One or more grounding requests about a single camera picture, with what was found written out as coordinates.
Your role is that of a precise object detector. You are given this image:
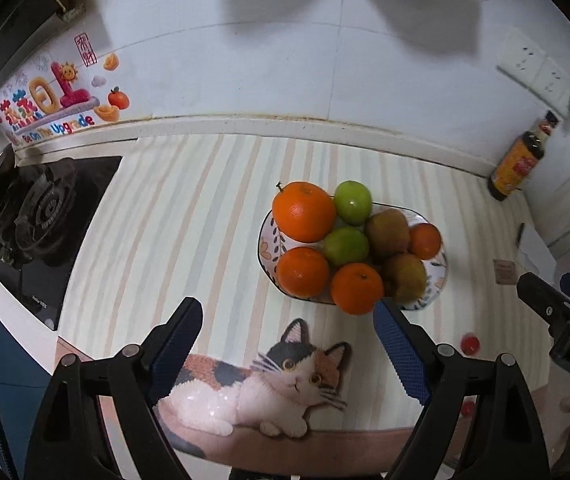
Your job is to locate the colourful wall sticker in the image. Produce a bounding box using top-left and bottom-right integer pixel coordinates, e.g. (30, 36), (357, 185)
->
(0, 32), (130, 148)

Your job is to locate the green lime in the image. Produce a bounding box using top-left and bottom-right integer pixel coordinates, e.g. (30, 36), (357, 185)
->
(334, 180), (373, 226)
(323, 226), (370, 268)

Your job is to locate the dark soy sauce bottle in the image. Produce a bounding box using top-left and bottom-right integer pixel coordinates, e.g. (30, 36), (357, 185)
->
(487, 110), (562, 202)

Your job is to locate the brown kiwi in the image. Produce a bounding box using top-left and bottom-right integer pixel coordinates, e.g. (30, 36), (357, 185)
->
(365, 210), (410, 257)
(381, 253), (428, 306)

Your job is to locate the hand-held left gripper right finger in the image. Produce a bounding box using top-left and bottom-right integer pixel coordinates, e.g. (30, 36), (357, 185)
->
(372, 300), (550, 480)

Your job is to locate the black range hood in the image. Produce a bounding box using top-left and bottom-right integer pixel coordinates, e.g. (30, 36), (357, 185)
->
(0, 0), (73, 117)

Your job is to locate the striped cat print mat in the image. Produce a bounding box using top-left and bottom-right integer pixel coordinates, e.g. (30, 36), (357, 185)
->
(57, 132), (566, 463)

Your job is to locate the oval floral ceramic plate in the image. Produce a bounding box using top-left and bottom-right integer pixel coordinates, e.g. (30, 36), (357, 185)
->
(257, 201), (449, 311)

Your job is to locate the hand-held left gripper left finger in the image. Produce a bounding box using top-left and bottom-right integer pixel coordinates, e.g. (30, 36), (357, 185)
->
(24, 296), (204, 480)

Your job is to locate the reddish small orange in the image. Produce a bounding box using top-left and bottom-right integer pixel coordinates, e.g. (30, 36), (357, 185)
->
(408, 223), (442, 260)

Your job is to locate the small brown card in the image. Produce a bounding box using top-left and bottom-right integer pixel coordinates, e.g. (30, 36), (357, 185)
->
(494, 258), (520, 286)

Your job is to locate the black gas stove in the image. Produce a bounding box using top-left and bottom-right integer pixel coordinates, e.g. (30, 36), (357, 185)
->
(0, 155), (123, 332)

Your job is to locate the large orange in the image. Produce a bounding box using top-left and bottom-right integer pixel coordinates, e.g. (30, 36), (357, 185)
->
(272, 181), (338, 243)

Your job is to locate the white wall socket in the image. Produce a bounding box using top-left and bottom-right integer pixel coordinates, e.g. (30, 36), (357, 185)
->
(496, 27), (548, 83)
(532, 57), (570, 111)

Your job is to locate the blue kitchen cabinet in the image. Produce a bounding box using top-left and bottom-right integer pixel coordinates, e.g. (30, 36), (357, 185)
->
(0, 295), (56, 413)

